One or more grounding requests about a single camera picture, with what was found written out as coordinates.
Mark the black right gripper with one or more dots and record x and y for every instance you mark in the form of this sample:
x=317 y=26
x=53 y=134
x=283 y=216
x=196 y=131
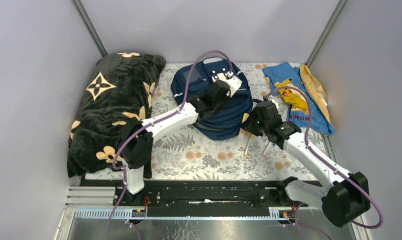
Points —
x=248 y=124

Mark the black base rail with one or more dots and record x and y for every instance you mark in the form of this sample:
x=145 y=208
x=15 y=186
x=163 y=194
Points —
x=206 y=198

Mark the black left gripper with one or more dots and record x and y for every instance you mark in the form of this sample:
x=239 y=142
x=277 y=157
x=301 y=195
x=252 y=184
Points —
x=217 y=88

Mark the floral table mat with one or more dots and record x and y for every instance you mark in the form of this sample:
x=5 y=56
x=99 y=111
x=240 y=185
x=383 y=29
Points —
x=187 y=154

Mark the orange capped white marker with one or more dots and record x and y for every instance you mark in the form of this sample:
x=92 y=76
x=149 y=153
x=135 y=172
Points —
x=266 y=148

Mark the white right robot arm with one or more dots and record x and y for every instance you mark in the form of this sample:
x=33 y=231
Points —
x=340 y=195

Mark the navy blue backpack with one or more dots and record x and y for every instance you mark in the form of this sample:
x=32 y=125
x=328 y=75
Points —
x=220 y=117

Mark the yellow snack bag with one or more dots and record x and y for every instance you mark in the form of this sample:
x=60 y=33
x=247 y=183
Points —
x=315 y=90

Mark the black floral blanket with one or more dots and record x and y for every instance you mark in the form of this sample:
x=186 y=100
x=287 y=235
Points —
x=120 y=89

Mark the blue pikachu cloth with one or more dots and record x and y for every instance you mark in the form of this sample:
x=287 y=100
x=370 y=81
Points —
x=291 y=89

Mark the yellow capped white marker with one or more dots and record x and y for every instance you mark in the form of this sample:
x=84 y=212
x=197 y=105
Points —
x=247 y=145

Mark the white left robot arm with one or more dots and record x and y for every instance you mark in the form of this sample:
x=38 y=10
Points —
x=136 y=142

